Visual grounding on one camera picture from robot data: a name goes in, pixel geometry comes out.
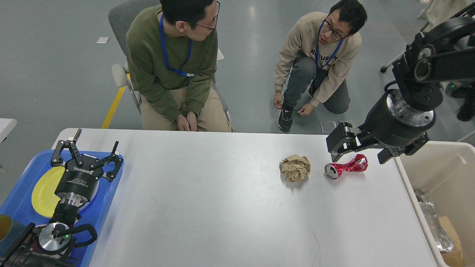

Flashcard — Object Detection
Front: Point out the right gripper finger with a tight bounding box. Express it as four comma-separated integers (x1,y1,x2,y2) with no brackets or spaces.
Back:
326,122,373,163
378,132,429,164

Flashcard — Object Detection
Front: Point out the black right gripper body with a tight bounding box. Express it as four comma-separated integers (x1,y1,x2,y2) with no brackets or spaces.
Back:
362,89,436,147

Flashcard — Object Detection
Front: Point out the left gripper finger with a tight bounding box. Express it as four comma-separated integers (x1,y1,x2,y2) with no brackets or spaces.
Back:
92,141,123,182
50,129,83,167

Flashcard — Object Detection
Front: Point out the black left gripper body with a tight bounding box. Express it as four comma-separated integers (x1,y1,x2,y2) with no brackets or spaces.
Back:
54,156,103,208

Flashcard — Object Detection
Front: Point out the crushed red can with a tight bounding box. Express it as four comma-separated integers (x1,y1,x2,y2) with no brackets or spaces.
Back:
324,154,368,179

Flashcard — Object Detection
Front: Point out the yellow plate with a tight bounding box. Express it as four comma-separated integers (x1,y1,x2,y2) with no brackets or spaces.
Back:
31,166,65,218

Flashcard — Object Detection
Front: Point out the brown paper ball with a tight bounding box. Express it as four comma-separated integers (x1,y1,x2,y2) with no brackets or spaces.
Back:
279,154,311,182

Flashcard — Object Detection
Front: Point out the dark teal mug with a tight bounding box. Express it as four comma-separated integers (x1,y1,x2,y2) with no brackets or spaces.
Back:
0,214,26,256

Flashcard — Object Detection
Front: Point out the aluminium foil tray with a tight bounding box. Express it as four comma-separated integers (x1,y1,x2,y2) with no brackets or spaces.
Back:
418,202,455,253

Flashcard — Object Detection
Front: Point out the aluminium foil sheet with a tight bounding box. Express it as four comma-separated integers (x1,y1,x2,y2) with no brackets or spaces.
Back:
414,189,431,203

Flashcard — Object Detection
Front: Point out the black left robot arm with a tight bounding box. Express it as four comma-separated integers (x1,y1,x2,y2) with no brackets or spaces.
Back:
1,129,124,267

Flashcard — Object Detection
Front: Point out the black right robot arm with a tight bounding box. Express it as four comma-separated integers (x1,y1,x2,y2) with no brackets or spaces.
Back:
326,15,475,164

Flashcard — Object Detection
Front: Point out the floor outlet plate left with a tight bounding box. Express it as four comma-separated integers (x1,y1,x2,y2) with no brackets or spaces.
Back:
320,121,337,134

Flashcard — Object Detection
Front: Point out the blue plastic tray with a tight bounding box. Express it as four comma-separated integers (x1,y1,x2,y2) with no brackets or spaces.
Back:
0,150,125,267

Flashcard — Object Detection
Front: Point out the white side table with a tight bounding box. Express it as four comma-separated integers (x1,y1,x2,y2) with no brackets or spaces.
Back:
0,118,17,143

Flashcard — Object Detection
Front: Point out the beige plastic bin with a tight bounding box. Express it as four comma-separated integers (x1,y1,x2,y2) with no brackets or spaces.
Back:
394,141,475,267

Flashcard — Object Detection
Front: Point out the person in beige sweatshirt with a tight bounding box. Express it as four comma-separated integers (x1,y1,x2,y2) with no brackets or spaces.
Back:
272,0,367,132

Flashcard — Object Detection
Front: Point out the white office chair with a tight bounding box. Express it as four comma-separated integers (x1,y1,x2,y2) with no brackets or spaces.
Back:
380,0,475,73

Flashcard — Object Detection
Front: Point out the person in khaki trousers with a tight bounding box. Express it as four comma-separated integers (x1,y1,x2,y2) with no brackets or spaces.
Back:
126,0,234,132

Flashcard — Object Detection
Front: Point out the grey office chair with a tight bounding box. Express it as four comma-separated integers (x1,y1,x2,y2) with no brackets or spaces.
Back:
108,0,232,123

